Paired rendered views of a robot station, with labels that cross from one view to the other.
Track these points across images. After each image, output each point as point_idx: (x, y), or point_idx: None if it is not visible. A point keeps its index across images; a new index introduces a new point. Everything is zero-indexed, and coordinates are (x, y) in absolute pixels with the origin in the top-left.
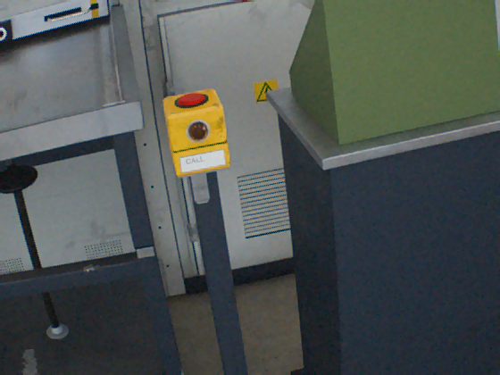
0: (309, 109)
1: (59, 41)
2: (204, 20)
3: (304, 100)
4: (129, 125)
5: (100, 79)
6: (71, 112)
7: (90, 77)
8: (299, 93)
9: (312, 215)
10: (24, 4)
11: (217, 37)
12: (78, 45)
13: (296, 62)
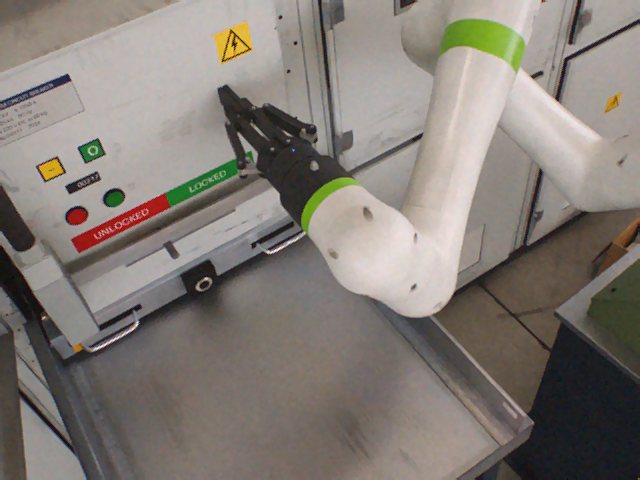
0: (634, 346)
1: (286, 273)
2: (381, 171)
3: (625, 336)
4: (517, 444)
5: (437, 376)
6: (468, 464)
7: (418, 371)
8: (612, 325)
9: (621, 419)
10: (221, 236)
11: (391, 182)
12: (328, 287)
13: (623, 307)
